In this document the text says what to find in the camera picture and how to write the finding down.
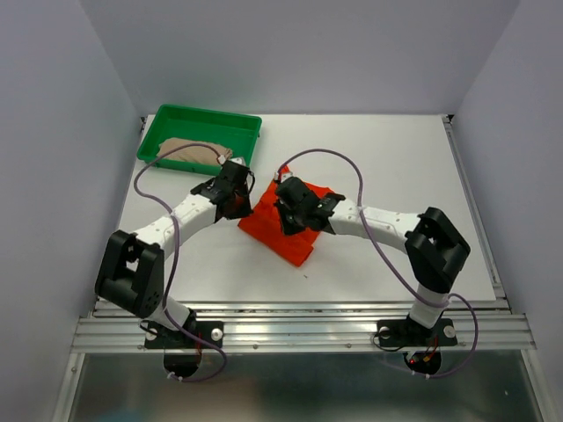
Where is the orange t shirt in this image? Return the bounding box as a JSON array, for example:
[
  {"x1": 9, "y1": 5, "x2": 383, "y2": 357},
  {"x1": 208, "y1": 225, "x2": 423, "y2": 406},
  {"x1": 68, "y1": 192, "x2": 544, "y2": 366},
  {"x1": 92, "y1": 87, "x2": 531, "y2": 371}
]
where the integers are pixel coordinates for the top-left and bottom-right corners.
[{"x1": 238, "y1": 180, "x2": 320, "y2": 267}]

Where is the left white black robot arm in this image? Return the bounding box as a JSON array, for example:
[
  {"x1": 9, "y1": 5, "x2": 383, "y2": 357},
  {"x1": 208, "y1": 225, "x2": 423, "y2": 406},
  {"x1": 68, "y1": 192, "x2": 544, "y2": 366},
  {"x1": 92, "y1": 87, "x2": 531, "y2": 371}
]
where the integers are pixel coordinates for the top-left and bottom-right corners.
[{"x1": 95, "y1": 158, "x2": 254, "y2": 348}]

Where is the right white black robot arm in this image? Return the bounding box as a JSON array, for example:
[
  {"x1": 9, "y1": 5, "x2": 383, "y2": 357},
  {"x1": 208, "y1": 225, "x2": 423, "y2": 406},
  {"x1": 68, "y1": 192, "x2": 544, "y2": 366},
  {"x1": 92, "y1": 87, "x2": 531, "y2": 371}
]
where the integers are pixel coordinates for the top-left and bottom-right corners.
[{"x1": 274, "y1": 176, "x2": 471, "y2": 343}]

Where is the beige folded t shirt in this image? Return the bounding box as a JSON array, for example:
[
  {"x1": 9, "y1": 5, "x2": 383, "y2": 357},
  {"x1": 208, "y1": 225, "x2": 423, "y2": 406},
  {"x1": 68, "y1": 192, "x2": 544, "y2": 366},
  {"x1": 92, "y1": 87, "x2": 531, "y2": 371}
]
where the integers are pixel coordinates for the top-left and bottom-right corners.
[{"x1": 157, "y1": 137, "x2": 234, "y2": 166}]

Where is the green plastic tray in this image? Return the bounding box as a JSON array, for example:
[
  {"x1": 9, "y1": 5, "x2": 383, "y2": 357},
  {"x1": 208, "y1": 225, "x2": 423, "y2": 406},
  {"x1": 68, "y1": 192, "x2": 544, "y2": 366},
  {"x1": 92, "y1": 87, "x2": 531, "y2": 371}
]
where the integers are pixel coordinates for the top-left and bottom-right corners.
[{"x1": 136, "y1": 105, "x2": 262, "y2": 163}]

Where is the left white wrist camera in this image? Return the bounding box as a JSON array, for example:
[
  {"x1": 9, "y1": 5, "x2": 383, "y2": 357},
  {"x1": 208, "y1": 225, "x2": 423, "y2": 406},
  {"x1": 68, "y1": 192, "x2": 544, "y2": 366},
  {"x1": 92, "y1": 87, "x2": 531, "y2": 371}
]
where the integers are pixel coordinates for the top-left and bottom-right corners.
[{"x1": 217, "y1": 156, "x2": 246, "y2": 167}]

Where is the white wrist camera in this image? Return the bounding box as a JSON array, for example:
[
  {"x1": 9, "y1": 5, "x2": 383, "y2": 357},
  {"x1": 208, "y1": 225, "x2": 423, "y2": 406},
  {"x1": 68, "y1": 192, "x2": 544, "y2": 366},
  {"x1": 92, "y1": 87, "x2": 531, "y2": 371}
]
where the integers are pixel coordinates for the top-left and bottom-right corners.
[
  {"x1": 217, "y1": 156, "x2": 246, "y2": 167},
  {"x1": 274, "y1": 171, "x2": 294, "y2": 184}
]

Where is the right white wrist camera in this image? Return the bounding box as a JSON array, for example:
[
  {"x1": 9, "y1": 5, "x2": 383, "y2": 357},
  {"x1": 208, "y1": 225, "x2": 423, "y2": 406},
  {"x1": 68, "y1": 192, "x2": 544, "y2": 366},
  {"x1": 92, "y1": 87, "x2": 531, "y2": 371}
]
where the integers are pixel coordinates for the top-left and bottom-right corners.
[{"x1": 274, "y1": 171, "x2": 294, "y2": 184}]

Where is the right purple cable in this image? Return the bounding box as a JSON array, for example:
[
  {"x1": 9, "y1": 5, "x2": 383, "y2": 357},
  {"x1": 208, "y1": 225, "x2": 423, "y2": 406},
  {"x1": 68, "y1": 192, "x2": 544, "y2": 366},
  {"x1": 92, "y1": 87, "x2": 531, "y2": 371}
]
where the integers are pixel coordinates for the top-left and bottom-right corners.
[{"x1": 274, "y1": 149, "x2": 479, "y2": 381}]

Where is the purple cable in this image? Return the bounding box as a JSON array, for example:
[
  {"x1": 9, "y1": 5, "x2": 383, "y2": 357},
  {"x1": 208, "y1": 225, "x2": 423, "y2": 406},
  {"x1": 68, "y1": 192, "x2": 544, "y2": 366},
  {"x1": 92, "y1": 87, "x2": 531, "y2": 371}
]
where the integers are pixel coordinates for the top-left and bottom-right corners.
[
  {"x1": 134, "y1": 142, "x2": 229, "y2": 382},
  {"x1": 274, "y1": 149, "x2": 479, "y2": 381}
]

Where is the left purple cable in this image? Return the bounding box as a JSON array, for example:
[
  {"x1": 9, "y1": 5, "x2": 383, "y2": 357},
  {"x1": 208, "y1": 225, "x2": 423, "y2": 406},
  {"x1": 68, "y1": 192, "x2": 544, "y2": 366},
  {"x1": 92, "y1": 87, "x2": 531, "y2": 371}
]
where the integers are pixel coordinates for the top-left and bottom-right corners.
[{"x1": 134, "y1": 142, "x2": 229, "y2": 382}]

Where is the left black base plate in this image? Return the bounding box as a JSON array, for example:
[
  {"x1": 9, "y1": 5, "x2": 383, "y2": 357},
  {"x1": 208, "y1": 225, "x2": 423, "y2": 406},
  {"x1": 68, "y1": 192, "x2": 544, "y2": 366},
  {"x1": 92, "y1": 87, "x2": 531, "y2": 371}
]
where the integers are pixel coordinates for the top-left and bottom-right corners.
[{"x1": 144, "y1": 320, "x2": 226, "y2": 353}]

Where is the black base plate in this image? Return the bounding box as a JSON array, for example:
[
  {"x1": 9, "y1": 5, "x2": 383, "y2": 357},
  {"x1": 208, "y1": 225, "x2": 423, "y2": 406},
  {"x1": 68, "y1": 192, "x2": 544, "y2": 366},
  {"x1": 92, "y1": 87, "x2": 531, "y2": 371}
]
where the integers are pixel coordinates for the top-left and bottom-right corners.
[
  {"x1": 374, "y1": 318, "x2": 458, "y2": 349},
  {"x1": 144, "y1": 320, "x2": 226, "y2": 353}
]

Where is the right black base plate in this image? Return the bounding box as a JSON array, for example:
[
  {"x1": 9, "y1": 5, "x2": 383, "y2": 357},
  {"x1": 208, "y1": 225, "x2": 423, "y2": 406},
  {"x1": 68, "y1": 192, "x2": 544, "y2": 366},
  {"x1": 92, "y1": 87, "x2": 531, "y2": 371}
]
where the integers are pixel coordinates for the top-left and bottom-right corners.
[{"x1": 374, "y1": 318, "x2": 458, "y2": 349}]

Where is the aluminium rail frame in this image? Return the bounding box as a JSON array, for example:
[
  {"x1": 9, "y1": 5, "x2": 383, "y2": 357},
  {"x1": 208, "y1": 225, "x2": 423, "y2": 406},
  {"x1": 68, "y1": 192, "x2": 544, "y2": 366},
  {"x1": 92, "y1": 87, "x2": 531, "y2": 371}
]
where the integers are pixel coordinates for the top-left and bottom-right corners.
[{"x1": 54, "y1": 114, "x2": 558, "y2": 421}]

